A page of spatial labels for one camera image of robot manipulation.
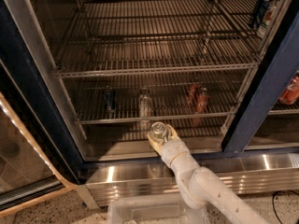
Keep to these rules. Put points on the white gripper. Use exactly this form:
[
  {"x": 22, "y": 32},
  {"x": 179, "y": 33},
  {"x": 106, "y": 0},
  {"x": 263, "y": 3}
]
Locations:
[{"x": 173, "y": 150}]

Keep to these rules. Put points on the silver green 7up can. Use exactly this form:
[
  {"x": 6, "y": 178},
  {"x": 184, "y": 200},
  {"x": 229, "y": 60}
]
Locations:
[{"x": 159, "y": 130}]

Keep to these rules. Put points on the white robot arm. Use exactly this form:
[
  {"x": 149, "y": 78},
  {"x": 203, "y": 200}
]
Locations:
[{"x": 198, "y": 185}]

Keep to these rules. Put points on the red can front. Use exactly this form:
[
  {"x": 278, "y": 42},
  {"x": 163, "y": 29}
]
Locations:
[{"x": 201, "y": 100}]

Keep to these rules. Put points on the red can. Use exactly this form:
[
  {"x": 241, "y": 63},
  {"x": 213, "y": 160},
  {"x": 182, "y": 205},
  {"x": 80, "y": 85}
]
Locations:
[
  {"x": 201, "y": 100},
  {"x": 191, "y": 93}
]

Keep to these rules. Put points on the red can rear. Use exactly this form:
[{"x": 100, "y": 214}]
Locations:
[{"x": 191, "y": 93}]

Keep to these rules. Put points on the dark blue can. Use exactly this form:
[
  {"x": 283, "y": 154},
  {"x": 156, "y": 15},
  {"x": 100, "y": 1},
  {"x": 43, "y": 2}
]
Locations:
[{"x": 109, "y": 98}]

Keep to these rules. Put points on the steel fridge base grille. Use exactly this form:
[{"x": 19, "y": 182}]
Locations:
[{"x": 255, "y": 174}]

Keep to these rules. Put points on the glass fridge door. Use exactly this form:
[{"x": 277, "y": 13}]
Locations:
[{"x": 27, "y": 175}]

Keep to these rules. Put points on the orange can right compartment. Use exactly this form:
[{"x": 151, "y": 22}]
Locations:
[{"x": 291, "y": 93}]

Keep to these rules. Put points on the white can upper shelf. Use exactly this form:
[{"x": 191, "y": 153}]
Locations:
[{"x": 269, "y": 13}]

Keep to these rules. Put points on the blue can upper shelf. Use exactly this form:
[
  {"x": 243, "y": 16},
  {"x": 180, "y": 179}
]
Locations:
[{"x": 258, "y": 13}]

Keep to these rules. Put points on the clear glass bottle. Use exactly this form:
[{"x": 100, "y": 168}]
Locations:
[{"x": 145, "y": 104}]

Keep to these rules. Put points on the clear plastic bin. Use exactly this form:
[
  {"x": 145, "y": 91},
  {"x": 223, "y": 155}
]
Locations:
[{"x": 155, "y": 209}]

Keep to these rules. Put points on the lower wire shelf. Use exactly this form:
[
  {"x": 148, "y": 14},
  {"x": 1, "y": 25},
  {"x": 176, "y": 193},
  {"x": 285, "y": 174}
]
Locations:
[{"x": 168, "y": 92}]

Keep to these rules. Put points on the wire shelf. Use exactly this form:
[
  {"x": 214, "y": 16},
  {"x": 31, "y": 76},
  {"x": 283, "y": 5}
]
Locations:
[
  {"x": 134, "y": 37},
  {"x": 168, "y": 92}
]

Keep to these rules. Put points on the upper wire shelf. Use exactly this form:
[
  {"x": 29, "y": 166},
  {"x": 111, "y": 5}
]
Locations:
[{"x": 134, "y": 37}]

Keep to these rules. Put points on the blue fridge centre post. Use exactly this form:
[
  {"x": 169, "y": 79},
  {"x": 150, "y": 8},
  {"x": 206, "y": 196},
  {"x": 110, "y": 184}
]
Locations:
[{"x": 278, "y": 66}]

